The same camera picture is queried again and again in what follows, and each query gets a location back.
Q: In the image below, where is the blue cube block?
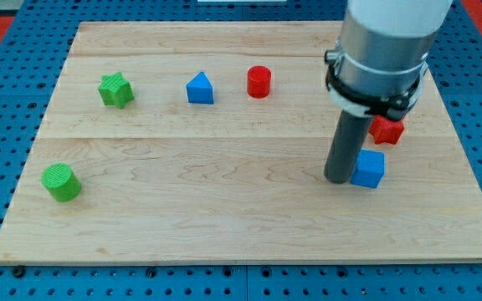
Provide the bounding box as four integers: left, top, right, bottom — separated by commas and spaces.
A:
350, 149, 385, 188

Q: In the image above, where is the red star block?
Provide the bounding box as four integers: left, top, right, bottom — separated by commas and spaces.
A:
368, 116, 404, 145

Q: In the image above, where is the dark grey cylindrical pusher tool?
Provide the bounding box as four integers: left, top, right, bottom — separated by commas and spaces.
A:
324, 110, 373, 184

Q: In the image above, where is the green cylinder block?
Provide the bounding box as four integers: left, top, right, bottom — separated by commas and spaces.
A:
41, 163, 81, 202

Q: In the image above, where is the red cylinder block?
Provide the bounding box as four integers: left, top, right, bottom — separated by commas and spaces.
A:
247, 65, 272, 99

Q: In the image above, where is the green star block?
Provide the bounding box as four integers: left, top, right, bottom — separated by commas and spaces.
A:
98, 72, 135, 109

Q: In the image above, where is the light wooden board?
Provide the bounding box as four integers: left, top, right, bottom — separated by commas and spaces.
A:
0, 22, 482, 266

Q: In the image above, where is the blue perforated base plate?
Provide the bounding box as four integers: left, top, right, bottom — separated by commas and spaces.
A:
0, 0, 482, 300

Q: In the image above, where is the blue triangular prism block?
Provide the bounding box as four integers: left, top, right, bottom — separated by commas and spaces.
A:
186, 72, 214, 105

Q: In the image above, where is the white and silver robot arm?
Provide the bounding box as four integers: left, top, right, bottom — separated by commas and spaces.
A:
325, 0, 453, 121

